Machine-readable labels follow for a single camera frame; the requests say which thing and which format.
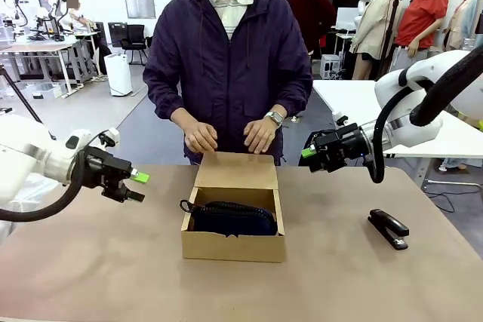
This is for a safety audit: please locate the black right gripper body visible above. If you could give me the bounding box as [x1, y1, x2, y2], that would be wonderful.
[309, 122, 366, 174]

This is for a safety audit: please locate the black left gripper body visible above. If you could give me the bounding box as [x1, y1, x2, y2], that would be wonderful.
[77, 146, 134, 203]

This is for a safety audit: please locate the navy zipper pouch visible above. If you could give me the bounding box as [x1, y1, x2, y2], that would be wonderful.
[179, 199, 279, 236]

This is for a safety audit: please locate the brown cardboard box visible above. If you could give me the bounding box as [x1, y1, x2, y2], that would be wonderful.
[180, 151, 287, 263]

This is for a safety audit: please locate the person's right forearm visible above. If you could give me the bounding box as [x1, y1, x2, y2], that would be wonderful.
[152, 90, 190, 127]

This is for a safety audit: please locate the person's left forearm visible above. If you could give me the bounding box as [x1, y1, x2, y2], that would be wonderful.
[270, 83, 314, 120]

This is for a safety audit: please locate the person's left hand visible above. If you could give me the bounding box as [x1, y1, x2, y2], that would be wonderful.
[243, 117, 282, 155]

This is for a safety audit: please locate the person's right hand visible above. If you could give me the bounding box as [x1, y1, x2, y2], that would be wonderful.
[183, 121, 219, 154]

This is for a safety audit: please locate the silver wristwatch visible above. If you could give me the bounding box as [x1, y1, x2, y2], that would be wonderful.
[263, 109, 285, 127]

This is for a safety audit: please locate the white table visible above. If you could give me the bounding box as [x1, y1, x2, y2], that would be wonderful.
[312, 79, 483, 191]

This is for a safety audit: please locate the white computer case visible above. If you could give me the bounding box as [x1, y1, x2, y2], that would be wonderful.
[320, 54, 343, 79]

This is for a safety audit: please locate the black stapler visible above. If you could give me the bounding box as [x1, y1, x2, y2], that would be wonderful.
[368, 207, 411, 251]

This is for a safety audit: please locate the white air purifier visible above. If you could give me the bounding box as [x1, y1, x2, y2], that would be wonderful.
[103, 53, 133, 97]

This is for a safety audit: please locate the person in purple jacket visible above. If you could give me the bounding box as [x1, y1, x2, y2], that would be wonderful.
[142, 0, 314, 167]

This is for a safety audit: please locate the black tripod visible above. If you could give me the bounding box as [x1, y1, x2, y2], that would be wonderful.
[0, 64, 57, 141]

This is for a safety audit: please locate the mannequin in beige coat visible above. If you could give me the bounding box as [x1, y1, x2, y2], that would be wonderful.
[349, 0, 403, 81]

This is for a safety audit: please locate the mannequin in dark red top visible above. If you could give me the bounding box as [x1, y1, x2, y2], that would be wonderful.
[288, 0, 337, 60]

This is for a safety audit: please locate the black office chair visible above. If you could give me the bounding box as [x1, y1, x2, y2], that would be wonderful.
[120, 23, 149, 66]

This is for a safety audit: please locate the wooden top workbench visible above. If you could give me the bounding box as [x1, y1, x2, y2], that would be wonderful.
[0, 41, 86, 99]

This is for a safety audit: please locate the mannequin in red shirt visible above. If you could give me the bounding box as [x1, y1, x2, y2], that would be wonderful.
[390, 0, 450, 86]

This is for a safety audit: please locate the seated person in white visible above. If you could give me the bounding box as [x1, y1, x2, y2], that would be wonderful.
[63, 0, 96, 35]

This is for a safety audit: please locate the mannequin with bucket hat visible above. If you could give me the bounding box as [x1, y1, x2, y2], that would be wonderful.
[443, 0, 483, 55]

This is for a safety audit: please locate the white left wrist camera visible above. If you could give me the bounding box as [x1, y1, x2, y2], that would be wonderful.
[98, 127, 121, 149]

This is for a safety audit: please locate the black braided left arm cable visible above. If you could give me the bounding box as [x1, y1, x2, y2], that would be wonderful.
[0, 150, 86, 223]

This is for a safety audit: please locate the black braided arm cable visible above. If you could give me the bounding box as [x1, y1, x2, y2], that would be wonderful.
[0, 150, 86, 223]
[361, 44, 483, 185]

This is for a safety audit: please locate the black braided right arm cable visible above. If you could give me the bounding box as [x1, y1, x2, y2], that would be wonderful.
[361, 44, 483, 185]

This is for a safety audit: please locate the black floor cable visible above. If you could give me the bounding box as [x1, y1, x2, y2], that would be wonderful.
[426, 185, 483, 213]

